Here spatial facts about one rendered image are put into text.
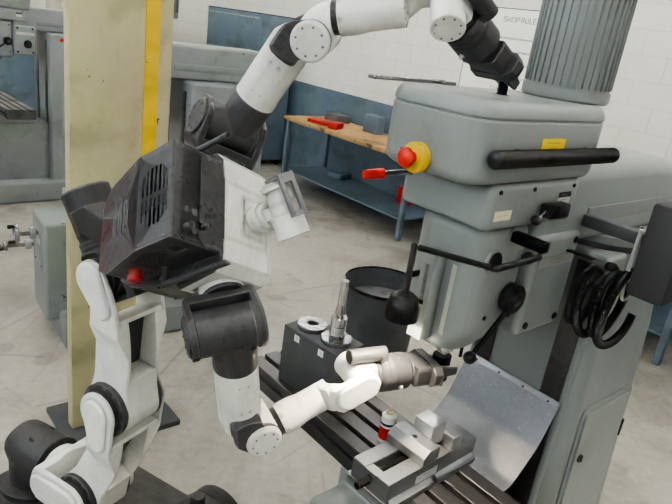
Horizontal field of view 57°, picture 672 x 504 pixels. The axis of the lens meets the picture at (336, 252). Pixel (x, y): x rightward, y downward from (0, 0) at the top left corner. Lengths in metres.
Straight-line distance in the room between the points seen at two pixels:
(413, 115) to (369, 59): 6.58
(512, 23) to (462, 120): 5.40
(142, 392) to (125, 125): 1.42
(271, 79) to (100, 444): 0.97
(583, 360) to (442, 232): 0.63
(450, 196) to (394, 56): 6.26
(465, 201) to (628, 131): 4.64
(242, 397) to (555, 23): 1.04
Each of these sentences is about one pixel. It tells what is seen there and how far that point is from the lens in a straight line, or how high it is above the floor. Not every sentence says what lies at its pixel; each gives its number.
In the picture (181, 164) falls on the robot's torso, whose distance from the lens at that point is 1.18.
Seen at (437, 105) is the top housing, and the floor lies 1.86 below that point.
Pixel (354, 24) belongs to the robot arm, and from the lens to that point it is 1.23.
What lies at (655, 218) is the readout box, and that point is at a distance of 1.45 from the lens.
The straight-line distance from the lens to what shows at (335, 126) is 7.15.
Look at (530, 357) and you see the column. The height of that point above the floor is 1.17.
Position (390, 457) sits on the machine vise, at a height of 0.99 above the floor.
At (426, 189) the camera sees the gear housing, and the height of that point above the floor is 1.68.
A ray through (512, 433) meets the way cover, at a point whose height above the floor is 0.97.
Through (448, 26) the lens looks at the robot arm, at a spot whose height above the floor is 2.00.
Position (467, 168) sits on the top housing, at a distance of 1.17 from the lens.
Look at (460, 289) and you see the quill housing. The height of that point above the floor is 1.48.
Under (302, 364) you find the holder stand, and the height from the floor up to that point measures 1.03.
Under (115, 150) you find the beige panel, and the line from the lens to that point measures 2.77.
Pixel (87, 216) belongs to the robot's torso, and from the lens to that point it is 1.49.
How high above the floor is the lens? 1.97
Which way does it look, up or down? 20 degrees down
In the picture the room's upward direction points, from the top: 8 degrees clockwise
